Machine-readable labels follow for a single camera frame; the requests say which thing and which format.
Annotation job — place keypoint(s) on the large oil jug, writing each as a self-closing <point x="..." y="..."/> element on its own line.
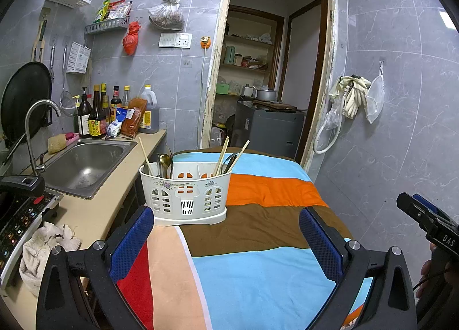
<point x="150" y="111"/>

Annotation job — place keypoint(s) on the wooden chopstick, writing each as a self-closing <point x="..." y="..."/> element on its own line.
<point x="224" y="154"/>
<point x="220" y="156"/>
<point x="145" y="156"/>
<point x="241" y="152"/>

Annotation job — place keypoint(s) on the striped blanket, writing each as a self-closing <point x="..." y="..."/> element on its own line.
<point x="258" y="272"/>

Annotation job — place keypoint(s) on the dark sauce bottle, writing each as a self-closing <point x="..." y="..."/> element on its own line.
<point x="105" y="107"/>
<point x="115" y="100"/>

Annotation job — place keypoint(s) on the wooden door frame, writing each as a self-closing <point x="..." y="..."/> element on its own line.
<point x="218" y="64"/>

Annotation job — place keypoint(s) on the green box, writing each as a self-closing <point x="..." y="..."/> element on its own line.
<point x="222" y="88"/>

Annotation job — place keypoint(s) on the orange plug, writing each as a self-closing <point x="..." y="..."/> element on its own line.
<point x="205" y="42"/>

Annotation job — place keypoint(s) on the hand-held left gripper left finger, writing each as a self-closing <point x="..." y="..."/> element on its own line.
<point x="132" y="240"/>

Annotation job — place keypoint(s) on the wooden cutting board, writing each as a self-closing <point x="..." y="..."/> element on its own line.
<point x="276" y="104"/>

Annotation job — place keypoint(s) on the dark pump bottle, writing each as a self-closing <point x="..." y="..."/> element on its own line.
<point x="84" y="114"/>

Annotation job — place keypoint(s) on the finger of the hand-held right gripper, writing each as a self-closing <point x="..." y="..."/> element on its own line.
<point x="412" y="208"/>
<point x="425" y="202"/>

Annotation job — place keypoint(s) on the sauce bottle yellow red label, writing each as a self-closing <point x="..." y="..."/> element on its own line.
<point x="95" y="118"/>

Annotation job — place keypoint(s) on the black pan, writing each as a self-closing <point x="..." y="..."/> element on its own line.
<point x="25" y="100"/>

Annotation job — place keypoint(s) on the wooden shelf unit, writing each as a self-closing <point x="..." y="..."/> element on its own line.
<point x="247" y="45"/>

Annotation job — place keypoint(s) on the crumpled clear bag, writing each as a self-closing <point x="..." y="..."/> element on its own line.
<point x="333" y="116"/>

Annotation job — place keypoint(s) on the blue white packet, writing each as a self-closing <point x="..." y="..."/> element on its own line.
<point x="118" y="123"/>

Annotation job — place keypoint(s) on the red seasoning packet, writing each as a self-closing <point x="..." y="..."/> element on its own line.
<point x="120" y="9"/>

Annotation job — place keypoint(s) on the rubber gloves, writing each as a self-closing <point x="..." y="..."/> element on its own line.
<point x="353" y="95"/>

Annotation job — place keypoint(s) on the green bottle yellow cap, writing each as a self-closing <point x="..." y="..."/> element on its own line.
<point x="75" y="114"/>

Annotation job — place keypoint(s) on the gold spoon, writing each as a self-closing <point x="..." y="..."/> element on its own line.
<point x="165" y="161"/>

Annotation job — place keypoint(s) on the pink soap dish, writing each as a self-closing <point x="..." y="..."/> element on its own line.
<point x="71" y="136"/>

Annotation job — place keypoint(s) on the person's right hand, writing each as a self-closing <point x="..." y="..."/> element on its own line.
<point x="426" y="268"/>

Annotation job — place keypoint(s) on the small wall socket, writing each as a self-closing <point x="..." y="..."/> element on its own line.
<point x="186" y="62"/>

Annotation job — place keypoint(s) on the red spice bag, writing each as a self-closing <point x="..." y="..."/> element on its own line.
<point x="134" y="118"/>

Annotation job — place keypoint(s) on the clear plastic bag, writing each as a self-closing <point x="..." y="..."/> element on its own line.
<point x="168" y="12"/>

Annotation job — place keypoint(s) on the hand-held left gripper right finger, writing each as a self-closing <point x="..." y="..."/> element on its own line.
<point x="319" y="244"/>

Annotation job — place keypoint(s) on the mesh strainer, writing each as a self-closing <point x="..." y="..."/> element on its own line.
<point x="67" y="102"/>

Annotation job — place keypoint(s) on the white hanging basket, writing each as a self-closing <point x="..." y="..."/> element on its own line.
<point x="79" y="59"/>

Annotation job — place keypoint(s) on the steel faucet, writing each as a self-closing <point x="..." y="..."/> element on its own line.
<point x="30" y="136"/>

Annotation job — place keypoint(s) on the grey cabinet with pot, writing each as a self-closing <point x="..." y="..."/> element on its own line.
<point x="265" y="129"/>

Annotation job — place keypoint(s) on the beige kitchen counter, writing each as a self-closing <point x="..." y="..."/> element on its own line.
<point x="86" y="215"/>

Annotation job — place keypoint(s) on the white mesh bag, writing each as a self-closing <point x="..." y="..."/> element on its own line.
<point x="374" y="100"/>

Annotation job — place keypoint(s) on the metal pot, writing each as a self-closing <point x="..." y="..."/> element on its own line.
<point x="267" y="94"/>

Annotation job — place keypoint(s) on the wall switch socket panel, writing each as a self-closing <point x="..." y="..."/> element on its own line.
<point x="175" y="40"/>

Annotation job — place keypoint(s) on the white rag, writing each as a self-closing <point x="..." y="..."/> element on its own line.
<point x="46" y="247"/>

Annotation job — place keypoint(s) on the white utensil holder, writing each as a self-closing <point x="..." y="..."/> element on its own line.
<point x="190" y="186"/>

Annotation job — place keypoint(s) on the green seasoning packet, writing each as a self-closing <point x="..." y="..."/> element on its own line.
<point x="102" y="10"/>

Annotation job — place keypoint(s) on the black electric cooker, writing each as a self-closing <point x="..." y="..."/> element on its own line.
<point x="21" y="229"/>

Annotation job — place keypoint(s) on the hanging spatulas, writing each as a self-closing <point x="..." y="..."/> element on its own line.
<point x="39" y="39"/>

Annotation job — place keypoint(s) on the clear bottle yellow cap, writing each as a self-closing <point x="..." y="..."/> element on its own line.
<point x="126" y="97"/>

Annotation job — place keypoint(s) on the steel sink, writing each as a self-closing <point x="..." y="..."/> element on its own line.
<point x="86" y="165"/>

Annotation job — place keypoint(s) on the hanging metal utensil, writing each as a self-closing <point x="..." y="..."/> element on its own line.
<point x="53" y="61"/>

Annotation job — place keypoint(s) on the grey wall basket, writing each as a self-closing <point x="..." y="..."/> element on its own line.
<point x="107" y="25"/>

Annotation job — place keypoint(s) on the yellow sponge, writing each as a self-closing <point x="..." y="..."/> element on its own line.
<point x="56" y="143"/>

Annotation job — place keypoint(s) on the green cup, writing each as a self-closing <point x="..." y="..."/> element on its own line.
<point x="229" y="55"/>

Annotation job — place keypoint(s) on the red plastic bag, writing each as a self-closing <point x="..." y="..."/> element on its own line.
<point x="131" y="41"/>

